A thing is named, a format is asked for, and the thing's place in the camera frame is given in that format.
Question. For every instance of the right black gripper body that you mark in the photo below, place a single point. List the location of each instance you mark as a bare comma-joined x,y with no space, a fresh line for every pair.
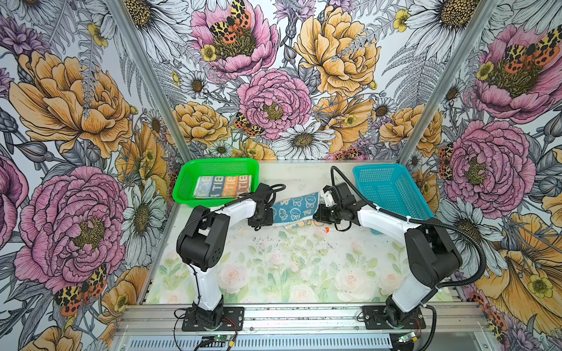
331,214

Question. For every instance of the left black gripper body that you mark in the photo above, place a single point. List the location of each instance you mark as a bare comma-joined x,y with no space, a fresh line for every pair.
265,219

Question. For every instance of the blue white patterned towel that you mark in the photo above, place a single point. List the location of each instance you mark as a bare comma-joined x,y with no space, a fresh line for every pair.
295,209

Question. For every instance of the cream orange patterned towel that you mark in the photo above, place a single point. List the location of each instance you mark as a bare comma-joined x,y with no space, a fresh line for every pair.
222,187

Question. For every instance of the teal plastic basket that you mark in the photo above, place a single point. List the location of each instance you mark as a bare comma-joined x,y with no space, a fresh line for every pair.
397,201

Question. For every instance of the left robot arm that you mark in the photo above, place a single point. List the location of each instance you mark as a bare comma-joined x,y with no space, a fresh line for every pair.
201,244

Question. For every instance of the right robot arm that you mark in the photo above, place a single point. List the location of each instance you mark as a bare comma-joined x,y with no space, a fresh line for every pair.
431,254

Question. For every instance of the green circuit board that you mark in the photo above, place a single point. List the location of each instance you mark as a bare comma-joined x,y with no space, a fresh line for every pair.
216,339

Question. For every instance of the white vented strip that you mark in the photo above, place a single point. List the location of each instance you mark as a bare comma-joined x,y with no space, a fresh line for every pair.
270,342

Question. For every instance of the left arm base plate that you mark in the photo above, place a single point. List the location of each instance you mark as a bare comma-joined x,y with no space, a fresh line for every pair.
221,319

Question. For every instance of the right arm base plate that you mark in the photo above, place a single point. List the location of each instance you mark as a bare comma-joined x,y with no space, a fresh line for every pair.
379,317

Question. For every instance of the aluminium front rail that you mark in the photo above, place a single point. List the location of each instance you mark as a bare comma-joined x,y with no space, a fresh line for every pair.
262,319

